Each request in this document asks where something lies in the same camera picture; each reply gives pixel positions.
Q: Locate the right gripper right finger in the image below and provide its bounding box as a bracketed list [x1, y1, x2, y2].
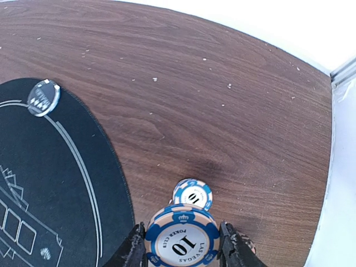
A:
[218, 221, 267, 267]

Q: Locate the clear acrylic dealer button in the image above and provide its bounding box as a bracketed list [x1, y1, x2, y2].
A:
[27, 79, 61, 117]

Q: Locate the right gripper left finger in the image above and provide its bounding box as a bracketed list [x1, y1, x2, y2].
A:
[103, 222, 147, 267]

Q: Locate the single blue poker chip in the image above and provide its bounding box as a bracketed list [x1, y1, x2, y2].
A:
[172, 178, 213, 211]

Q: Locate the right aluminium frame post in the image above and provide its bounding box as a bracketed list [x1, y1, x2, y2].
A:
[330, 57, 356, 89]

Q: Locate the black white chip stack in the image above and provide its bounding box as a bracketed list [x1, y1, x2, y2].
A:
[240, 234, 256, 254]

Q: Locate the round black poker mat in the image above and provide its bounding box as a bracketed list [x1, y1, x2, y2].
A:
[1, 78, 135, 266]

